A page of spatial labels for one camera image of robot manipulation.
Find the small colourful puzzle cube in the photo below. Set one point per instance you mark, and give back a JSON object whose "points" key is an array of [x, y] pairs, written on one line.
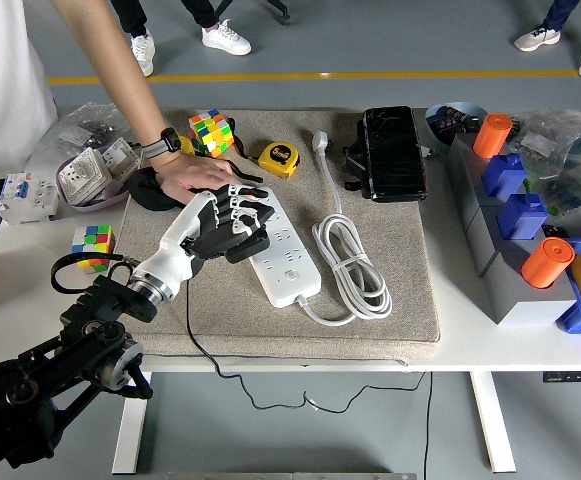
{"points": [[92, 240]]}

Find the black cloth pouch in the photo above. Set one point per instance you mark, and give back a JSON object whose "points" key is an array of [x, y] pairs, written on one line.
{"points": [[145, 190]]}

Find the light blue bowl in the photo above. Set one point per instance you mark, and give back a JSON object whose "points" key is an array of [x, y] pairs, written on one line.
{"points": [[435, 135]]}

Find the person's left hand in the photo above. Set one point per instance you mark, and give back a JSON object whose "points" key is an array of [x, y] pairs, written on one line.
{"points": [[190, 175]]}

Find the yellow tape measure black label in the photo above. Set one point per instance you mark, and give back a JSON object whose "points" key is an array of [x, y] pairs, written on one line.
{"points": [[187, 145]]}

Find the orange cylinder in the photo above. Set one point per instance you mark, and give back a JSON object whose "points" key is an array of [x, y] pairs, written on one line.
{"points": [[547, 262], [492, 135]]}

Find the person with white shoes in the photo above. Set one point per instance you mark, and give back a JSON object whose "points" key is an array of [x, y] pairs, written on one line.
{"points": [[225, 37]]}

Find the black yellow table sticker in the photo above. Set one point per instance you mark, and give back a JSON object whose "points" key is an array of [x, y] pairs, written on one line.
{"points": [[570, 376]]}

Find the large colourful puzzle cube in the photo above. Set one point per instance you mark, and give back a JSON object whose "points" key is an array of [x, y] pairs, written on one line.
{"points": [[210, 132]]}

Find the grey block base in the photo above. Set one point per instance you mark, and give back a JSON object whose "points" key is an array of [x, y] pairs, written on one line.
{"points": [[520, 305]]}

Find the black component packets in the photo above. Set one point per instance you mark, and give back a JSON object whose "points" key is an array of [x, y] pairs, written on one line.
{"points": [[452, 120]]}

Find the grey-brown mat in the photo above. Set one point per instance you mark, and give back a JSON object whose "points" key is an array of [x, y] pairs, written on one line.
{"points": [[270, 330]]}

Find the yellow tape measure red label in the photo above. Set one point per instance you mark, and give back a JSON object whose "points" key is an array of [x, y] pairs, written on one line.
{"points": [[279, 159]]}

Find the purple bowl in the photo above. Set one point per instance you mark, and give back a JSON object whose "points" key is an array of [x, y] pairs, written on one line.
{"points": [[82, 205]]}

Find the black chair caster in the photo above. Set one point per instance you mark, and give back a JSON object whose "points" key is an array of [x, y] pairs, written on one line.
{"points": [[284, 19]]}

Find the blue block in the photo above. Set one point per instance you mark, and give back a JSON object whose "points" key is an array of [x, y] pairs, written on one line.
{"points": [[504, 175], [522, 217]]}

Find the green plastic piece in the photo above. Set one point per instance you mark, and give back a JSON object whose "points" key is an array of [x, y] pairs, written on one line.
{"points": [[552, 209], [527, 185]]}

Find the white table leg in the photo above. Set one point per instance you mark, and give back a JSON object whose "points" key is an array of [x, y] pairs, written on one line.
{"points": [[492, 425], [130, 425]]}

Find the person with grey shoes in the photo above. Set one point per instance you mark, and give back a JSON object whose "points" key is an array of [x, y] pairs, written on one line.
{"points": [[537, 37]]}

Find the person's left forearm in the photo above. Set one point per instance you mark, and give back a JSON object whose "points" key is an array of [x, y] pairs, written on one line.
{"points": [[115, 70]]}

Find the white circuit breaker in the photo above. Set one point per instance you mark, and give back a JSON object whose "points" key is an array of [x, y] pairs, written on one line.
{"points": [[25, 200]]}

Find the white power strip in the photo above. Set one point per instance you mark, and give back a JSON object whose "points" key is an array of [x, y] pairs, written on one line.
{"points": [[290, 280]]}

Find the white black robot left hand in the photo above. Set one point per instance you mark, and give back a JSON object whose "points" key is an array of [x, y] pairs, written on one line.
{"points": [[180, 235]]}

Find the black plug adapter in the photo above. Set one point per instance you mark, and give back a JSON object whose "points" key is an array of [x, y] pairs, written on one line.
{"points": [[250, 247]]}

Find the glossy black flat device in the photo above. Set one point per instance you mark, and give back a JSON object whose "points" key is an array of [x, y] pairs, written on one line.
{"points": [[395, 150]]}

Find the white wall socket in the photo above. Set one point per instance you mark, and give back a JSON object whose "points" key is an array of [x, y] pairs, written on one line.
{"points": [[85, 175], [120, 155]]}

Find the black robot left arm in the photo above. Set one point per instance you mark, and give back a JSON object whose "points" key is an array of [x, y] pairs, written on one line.
{"points": [[70, 350]]}

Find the black grey wristwatch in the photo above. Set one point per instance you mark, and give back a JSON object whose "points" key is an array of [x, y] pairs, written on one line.
{"points": [[162, 144]]}

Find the clear bag of screws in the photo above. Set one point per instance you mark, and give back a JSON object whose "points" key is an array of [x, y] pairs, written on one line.
{"points": [[87, 125]]}

